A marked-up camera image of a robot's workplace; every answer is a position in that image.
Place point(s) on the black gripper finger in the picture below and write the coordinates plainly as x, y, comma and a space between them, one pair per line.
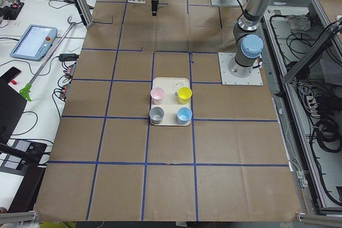
154, 7

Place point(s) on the pink plastic cup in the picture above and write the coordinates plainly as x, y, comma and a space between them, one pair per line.
157, 94

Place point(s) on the yellow plastic cup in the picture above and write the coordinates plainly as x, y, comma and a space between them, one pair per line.
184, 95

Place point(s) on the grey plastic cup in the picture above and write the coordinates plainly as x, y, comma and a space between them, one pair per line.
156, 115

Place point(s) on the light blue plastic cup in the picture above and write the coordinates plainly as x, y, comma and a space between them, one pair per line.
184, 116

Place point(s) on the black power adapter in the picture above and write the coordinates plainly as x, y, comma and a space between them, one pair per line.
68, 57

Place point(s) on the cream plastic tray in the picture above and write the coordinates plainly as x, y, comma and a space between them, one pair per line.
170, 103

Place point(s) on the blue teach pendant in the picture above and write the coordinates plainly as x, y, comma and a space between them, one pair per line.
34, 43

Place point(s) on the black smartphone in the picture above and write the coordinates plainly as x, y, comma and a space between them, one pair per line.
10, 74

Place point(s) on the metal reacher grabber pole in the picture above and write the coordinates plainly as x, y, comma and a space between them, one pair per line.
24, 92

